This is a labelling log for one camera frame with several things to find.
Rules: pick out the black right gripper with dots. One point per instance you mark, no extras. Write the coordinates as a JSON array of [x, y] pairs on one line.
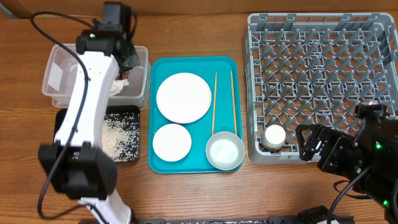
[[335, 141]]

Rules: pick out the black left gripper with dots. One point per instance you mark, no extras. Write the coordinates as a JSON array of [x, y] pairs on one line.
[[135, 61]]

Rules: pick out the white napkin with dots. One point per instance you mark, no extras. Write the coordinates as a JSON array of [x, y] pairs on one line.
[[118, 86]]

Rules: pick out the white plastic cup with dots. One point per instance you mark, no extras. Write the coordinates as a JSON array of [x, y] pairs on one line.
[[273, 138]]

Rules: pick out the pink bowl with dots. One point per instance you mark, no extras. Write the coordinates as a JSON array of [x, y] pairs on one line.
[[172, 142]]

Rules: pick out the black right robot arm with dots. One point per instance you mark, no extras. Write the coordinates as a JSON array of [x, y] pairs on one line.
[[379, 180]]

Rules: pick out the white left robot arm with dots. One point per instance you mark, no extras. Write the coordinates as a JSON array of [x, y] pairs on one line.
[[75, 163]]

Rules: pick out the white round plate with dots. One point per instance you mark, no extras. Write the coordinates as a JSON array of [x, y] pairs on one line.
[[183, 98]]

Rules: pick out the black tray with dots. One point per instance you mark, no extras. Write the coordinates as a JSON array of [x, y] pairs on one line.
[[124, 133]]

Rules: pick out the spilled rice pile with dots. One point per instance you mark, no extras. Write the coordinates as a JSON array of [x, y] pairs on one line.
[[118, 137]]

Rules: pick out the clear plastic bin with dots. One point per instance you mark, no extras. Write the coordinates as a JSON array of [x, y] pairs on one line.
[[60, 75]]

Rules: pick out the grey dish rack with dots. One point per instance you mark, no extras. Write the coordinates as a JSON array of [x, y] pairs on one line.
[[313, 68]]

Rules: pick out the grey-rimmed white bowl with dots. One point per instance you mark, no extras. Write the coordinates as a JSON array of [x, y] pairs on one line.
[[225, 151]]

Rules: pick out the left wooden chopstick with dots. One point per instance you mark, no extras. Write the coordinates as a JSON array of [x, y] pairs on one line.
[[214, 105]]

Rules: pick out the wooden chopstick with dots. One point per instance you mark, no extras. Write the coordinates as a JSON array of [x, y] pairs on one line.
[[234, 104], [214, 105]]

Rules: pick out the teal serving tray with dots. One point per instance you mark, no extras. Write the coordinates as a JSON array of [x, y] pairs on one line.
[[205, 67]]

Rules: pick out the right wooden chopstick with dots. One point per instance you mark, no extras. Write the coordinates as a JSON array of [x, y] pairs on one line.
[[234, 104]]

